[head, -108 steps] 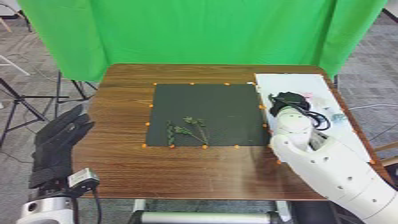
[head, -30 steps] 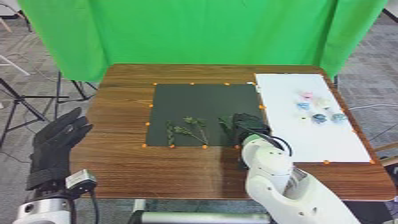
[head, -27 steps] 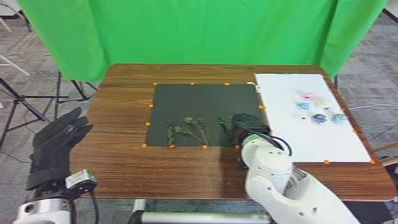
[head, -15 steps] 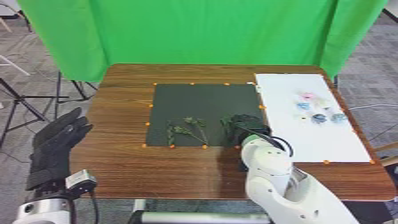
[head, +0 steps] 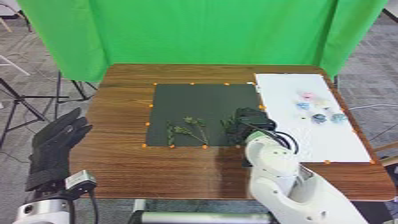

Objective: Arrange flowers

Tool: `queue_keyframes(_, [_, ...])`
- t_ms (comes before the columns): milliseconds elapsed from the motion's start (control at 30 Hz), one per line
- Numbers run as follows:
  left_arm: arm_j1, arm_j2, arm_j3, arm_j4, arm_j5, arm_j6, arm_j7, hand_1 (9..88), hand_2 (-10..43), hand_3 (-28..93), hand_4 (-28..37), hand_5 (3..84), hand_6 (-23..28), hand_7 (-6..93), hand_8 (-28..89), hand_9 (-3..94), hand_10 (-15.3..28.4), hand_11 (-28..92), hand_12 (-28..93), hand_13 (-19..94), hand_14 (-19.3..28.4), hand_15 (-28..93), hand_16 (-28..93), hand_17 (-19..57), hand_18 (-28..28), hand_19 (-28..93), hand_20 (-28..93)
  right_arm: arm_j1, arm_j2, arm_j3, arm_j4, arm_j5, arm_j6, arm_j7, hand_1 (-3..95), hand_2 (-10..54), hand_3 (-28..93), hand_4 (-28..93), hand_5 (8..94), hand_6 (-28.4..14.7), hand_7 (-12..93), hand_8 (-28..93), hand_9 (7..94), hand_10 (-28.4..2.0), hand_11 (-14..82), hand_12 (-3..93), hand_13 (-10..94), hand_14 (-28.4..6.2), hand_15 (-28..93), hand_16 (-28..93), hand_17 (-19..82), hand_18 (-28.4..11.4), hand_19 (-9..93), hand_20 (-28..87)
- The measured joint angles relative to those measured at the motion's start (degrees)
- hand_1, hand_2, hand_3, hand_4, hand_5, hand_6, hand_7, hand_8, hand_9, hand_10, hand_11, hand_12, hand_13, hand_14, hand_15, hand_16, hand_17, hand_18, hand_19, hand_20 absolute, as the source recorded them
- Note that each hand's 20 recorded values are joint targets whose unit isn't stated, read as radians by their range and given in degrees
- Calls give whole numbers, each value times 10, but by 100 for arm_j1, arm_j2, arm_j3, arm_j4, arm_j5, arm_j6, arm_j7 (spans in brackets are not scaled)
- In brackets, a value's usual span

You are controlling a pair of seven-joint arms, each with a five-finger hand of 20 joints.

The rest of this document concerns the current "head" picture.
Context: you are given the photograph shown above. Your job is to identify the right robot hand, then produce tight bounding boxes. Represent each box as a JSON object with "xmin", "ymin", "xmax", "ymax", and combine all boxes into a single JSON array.
[{"xmin": 224, "ymin": 107, "xmax": 280, "ymax": 145}]

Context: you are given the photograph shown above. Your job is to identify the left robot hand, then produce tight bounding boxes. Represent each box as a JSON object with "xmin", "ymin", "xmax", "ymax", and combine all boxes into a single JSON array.
[{"xmin": 25, "ymin": 107, "xmax": 95, "ymax": 193}]

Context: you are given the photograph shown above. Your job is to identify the white flower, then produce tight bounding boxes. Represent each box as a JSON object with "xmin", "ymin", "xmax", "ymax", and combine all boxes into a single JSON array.
[{"xmin": 315, "ymin": 98, "xmax": 335, "ymax": 109}]

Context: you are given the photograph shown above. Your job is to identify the green sprig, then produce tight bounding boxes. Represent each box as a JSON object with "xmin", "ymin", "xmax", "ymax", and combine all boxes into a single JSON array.
[
  {"xmin": 219, "ymin": 117, "xmax": 237, "ymax": 132},
  {"xmin": 166, "ymin": 121, "xmax": 178, "ymax": 147},
  {"xmin": 173, "ymin": 115, "xmax": 212, "ymax": 146}
]

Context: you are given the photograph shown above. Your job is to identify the dark mat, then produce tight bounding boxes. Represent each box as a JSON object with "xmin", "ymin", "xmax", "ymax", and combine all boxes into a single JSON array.
[{"xmin": 143, "ymin": 83, "xmax": 265, "ymax": 148}]

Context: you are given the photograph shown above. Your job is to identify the pink flower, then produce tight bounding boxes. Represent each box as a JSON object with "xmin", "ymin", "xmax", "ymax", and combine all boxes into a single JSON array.
[{"xmin": 299, "ymin": 91, "xmax": 320, "ymax": 101}]

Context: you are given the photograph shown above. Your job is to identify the white sheet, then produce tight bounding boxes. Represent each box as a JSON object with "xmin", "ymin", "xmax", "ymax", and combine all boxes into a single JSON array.
[{"xmin": 255, "ymin": 73, "xmax": 375, "ymax": 164}]

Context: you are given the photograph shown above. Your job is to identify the black tripod stand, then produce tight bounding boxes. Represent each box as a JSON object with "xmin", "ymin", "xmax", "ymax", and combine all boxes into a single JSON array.
[{"xmin": 0, "ymin": 78, "xmax": 72, "ymax": 141}]

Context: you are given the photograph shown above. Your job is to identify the pale grey bar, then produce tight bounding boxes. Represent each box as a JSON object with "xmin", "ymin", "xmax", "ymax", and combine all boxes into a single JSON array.
[{"xmin": 127, "ymin": 209, "xmax": 278, "ymax": 224}]

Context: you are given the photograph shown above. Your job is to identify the black cable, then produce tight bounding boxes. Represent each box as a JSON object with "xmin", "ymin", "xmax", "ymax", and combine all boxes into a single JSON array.
[{"xmin": 272, "ymin": 130, "xmax": 301, "ymax": 155}]

